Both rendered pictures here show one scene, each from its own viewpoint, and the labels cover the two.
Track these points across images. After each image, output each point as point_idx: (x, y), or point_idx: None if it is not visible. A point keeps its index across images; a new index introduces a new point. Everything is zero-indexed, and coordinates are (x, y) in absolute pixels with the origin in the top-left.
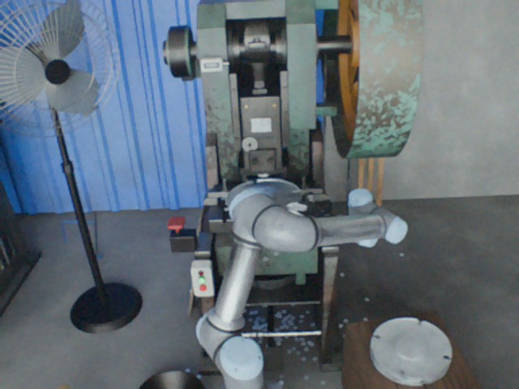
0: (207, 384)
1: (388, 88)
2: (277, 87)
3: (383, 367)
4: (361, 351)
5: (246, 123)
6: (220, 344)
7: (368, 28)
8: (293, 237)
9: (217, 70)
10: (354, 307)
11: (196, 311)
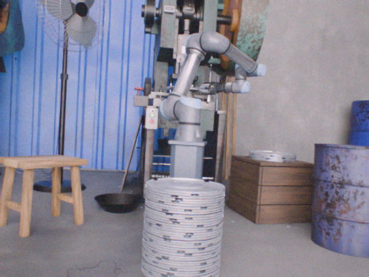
0: (140, 205)
1: (254, 11)
2: None
3: (259, 154)
4: (244, 157)
5: (179, 48)
6: (177, 100)
7: None
8: (220, 37)
9: (172, 11)
10: (227, 194)
11: (125, 190)
